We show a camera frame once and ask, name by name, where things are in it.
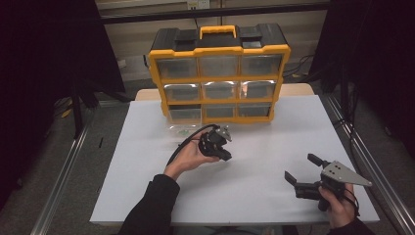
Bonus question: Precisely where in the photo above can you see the white wall socket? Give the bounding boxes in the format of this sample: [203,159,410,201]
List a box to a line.
[187,0,211,11]

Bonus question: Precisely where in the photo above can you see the black curtain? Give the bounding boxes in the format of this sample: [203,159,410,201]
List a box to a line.
[0,0,127,210]
[308,0,415,161]

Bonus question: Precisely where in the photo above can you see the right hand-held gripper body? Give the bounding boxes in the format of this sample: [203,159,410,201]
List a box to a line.
[293,160,374,212]

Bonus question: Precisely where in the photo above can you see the aluminium floor rail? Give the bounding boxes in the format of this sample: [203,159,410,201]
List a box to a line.
[321,93,415,235]
[29,100,131,235]

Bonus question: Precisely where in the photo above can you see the black horizontal bar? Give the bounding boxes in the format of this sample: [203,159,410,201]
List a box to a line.
[99,1,331,25]

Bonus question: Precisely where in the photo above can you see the black metal stand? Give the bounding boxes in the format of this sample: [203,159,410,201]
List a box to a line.
[69,65,133,140]

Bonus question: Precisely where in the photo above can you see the clear plastic drawer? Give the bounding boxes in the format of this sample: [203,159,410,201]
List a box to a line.
[167,107,204,137]

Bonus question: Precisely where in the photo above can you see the black floor cables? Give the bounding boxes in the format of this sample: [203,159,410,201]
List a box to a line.
[282,54,316,79]

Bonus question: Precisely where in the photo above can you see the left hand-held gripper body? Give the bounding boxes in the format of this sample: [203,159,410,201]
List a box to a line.
[198,124,234,161]

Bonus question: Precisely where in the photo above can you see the yellow black drawer organizer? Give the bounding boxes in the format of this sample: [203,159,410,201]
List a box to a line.
[148,23,292,125]

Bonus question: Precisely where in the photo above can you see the person's right hand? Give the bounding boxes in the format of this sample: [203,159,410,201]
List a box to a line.
[317,182,358,229]

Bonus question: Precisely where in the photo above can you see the person's left hand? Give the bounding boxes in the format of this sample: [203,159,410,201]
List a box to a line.
[163,138,221,181]

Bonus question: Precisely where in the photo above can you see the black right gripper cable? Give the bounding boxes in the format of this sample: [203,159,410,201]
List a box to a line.
[343,187,361,217]

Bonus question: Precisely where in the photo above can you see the set of clear organizer bins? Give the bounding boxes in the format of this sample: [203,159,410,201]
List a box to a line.
[156,54,283,118]

